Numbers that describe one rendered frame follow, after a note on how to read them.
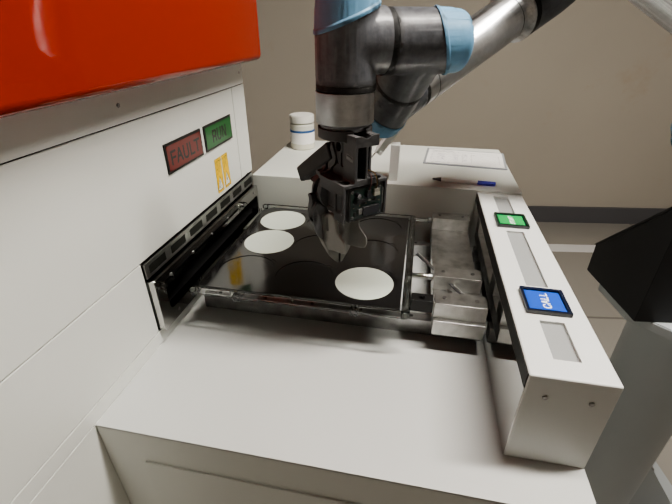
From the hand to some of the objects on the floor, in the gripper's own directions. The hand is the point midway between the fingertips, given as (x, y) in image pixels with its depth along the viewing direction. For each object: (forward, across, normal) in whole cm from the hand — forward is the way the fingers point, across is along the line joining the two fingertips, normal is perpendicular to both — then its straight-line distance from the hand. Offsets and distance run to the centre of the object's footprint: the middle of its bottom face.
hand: (335, 252), depth 64 cm
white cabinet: (+98, +18, +13) cm, 100 cm away
